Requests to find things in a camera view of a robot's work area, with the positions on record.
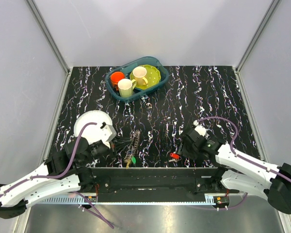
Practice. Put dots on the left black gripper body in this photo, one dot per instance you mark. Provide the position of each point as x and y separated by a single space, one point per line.
113 150

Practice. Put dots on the yellow-green dotted plate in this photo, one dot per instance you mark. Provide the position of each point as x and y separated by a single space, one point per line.
153 76

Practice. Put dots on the green key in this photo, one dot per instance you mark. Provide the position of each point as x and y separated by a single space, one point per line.
133 160

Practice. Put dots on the white round plate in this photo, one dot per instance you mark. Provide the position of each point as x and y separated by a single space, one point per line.
91 132

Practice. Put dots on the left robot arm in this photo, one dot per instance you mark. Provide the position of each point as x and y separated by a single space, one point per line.
63 172

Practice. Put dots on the yellow key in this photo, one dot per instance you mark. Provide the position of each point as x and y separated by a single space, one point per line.
128 165

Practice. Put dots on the metal keyring disc with rings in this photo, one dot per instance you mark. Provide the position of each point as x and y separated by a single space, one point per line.
133 148

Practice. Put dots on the orange mug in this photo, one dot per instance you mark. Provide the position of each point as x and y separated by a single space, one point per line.
115 78

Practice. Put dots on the black base bar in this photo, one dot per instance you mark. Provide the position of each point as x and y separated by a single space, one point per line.
152 185

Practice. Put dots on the red key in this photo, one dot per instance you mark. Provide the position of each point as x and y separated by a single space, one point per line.
174 157

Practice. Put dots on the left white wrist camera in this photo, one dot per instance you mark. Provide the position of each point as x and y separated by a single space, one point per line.
106 134

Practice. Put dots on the teal plastic tray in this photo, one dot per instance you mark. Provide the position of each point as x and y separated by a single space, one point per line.
128 68

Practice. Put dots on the cream mug on plate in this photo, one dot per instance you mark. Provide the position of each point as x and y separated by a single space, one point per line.
139 75

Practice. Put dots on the cream mug front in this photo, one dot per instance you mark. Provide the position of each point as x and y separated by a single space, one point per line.
126 87

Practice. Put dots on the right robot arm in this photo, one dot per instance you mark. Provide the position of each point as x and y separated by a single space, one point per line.
240 171

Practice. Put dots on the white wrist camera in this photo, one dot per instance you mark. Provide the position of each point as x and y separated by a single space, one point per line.
106 134
201 130

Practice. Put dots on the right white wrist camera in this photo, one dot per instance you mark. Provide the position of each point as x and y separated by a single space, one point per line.
201 130

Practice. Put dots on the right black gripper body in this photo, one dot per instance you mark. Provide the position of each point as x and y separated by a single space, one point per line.
188 152

